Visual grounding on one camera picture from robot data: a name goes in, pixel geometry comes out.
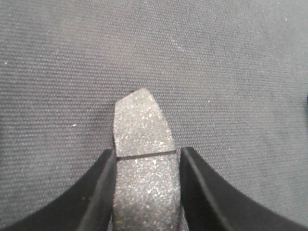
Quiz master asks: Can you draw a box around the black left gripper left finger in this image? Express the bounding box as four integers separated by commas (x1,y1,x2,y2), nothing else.
5,149,117,231

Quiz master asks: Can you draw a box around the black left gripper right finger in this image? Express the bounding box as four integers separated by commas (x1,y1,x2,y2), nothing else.
180,147,307,231

